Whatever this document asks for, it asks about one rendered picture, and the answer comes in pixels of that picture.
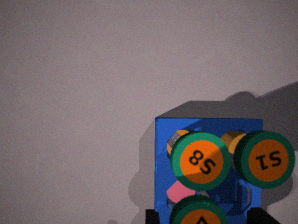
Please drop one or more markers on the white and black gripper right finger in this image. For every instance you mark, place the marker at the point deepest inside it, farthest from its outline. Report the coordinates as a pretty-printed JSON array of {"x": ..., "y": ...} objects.
[{"x": 256, "y": 215}]

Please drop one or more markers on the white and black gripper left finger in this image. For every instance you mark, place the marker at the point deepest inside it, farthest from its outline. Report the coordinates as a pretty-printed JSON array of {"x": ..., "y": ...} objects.
[{"x": 152, "y": 217}]

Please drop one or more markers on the blue tube rack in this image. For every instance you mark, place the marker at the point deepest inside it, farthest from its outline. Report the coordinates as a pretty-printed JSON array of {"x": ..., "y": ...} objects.
[{"x": 224, "y": 194}]

